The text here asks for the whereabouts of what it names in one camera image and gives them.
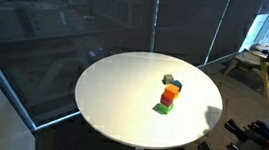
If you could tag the round white table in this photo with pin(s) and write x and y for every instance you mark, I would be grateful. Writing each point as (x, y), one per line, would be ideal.
(119, 97)

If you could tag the blue block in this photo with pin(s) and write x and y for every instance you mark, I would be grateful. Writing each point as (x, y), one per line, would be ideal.
(177, 83)

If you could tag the wooden chair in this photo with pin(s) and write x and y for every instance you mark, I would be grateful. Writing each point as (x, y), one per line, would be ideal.
(250, 59)

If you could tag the gray block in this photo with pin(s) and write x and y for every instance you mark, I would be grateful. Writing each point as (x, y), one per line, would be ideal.
(167, 78)

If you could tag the orange block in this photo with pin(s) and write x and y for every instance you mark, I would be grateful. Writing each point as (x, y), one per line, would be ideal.
(171, 91)

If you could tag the green block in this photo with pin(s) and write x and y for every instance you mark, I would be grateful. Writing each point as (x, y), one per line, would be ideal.
(165, 109)

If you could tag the upper orange-tipped spring clamp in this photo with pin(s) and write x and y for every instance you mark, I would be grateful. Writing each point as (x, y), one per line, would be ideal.
(257, 132)

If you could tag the magenta block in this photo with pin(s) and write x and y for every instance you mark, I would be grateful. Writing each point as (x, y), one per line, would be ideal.
(165, 101)

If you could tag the yellow block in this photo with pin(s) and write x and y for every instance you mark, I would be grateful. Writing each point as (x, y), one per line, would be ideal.
(176, 96)

